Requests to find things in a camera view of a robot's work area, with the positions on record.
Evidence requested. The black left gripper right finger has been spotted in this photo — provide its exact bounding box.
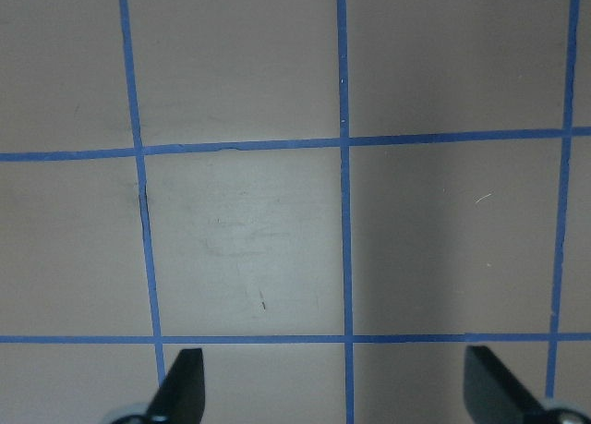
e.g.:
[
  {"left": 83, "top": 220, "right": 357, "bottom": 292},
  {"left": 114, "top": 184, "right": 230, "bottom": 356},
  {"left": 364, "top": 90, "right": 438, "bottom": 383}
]
[{"left": 464, "top": 345, "right": 549, "bottom": 424}]

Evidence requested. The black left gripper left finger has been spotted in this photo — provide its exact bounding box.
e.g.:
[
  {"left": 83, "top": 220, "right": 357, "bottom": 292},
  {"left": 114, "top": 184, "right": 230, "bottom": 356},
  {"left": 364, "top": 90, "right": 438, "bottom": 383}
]
[{"left": 146, "top": 348, "right": 205, "bottom": 424}]

